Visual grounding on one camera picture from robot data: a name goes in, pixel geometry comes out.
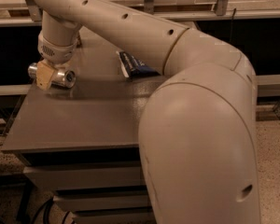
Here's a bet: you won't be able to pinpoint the silver blue redbull can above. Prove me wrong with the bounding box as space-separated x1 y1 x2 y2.
28 61 77 91

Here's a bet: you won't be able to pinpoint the black floor cables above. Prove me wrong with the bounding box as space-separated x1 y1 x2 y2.
0 196 74 224

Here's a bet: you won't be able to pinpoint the grey drawer cabinet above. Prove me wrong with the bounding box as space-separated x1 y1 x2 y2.
3 29 164 224

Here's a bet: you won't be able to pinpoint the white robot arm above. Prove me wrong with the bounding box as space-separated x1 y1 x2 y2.
34 0 261 224

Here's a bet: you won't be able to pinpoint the metal window frame rail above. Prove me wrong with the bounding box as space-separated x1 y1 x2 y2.
0 0 280 28

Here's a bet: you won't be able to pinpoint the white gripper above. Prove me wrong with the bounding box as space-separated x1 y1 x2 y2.
36 33 77 91

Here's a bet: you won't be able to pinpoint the dark blue chip bag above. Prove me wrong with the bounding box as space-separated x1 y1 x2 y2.
117 51 159 78

